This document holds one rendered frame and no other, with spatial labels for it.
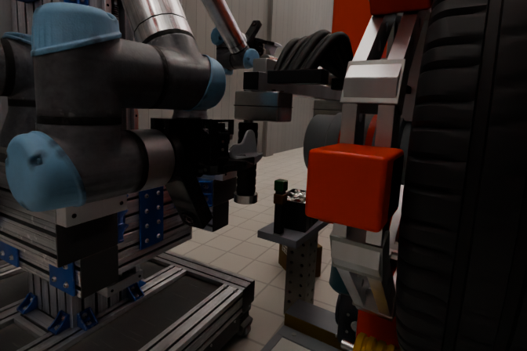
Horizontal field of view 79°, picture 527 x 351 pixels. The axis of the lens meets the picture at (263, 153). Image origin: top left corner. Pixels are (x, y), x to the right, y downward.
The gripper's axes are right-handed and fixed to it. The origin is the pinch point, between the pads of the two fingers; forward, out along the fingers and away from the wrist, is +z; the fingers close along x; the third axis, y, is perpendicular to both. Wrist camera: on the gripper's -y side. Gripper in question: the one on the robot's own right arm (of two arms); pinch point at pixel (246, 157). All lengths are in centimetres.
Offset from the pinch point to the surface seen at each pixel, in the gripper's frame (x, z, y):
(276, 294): 38, 84, -83
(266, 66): -4.3, -1.5, 15.9
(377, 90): -24.4, -9.8, 11.5
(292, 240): 16, 54, -38
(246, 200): -1.3, -1.5, -7.5
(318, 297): 20, 95, -83
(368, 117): -17.6, 14.1, 8.1
